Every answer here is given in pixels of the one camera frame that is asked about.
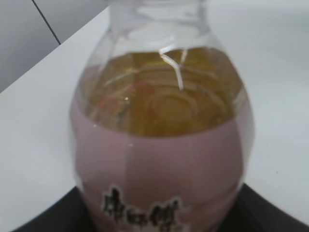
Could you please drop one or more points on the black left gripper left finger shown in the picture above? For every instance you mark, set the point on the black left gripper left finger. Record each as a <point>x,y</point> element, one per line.
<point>69,214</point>

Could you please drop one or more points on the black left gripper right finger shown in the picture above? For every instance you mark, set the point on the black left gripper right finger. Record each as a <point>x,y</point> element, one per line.
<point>253,213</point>

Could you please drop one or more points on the pink peach tea bottle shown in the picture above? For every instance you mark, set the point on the pink peach tea bottle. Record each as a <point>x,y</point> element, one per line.
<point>162,126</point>

